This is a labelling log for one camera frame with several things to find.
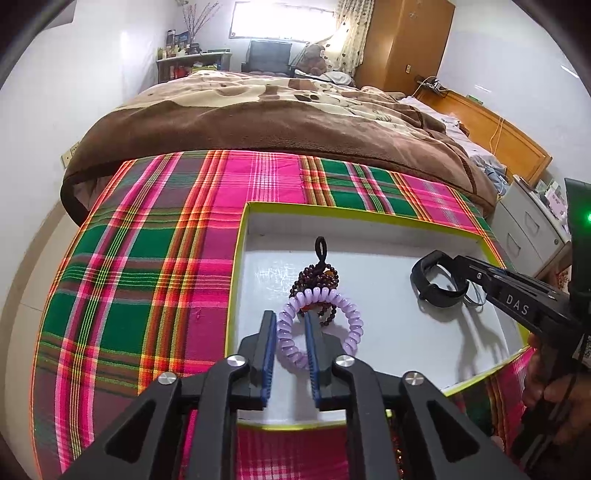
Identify grey shelf desk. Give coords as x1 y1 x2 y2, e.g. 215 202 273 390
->
156 51 232 84

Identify purple spiral hair tie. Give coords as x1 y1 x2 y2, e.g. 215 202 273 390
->
276 287 362 371

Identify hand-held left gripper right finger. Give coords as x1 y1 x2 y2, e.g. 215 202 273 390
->
304 316 527 480

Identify grey nightstand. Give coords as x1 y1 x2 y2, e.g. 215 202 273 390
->
492 178 573 278

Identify wooden bed headboard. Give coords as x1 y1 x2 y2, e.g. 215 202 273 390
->
418 88 552 183

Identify brown patterned blanket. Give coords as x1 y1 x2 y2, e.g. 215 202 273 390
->
62 69 497 224

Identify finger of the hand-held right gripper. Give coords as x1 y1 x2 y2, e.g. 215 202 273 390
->
454 255 509 301
489 268 553 298

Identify light bed sheet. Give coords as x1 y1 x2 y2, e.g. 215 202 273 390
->
399 95 509 185

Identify bare branch decoration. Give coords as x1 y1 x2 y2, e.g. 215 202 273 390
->
181 2 218 44

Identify wooden wardrobe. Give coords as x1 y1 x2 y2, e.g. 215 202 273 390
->
355 0 455 95

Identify bottles on shelf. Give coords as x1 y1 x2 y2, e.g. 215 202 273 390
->
157 28 204 58

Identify dark armchair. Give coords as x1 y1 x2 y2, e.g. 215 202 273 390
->
241 40 296 75

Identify person's right hand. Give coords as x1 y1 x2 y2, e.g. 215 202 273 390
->
523 332 591 445

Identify dark red bead bracelet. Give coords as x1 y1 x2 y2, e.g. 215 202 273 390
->
290 236 343 329

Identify black smart band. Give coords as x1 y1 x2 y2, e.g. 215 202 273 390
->
410 250 471 308

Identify patterned curtain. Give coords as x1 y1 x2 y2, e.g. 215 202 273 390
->
330 0 377 77

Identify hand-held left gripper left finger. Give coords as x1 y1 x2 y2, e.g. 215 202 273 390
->
60 310 278 480

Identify white box with yellow-green rim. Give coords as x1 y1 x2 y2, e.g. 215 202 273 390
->
225 200 532 432

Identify bright window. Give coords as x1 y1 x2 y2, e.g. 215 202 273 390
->
229 1 337 44

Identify pink green plaid cloth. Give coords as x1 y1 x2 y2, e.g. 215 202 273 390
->
30 150 541 480

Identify brown teddy bear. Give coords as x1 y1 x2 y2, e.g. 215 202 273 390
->
298 44 328 75

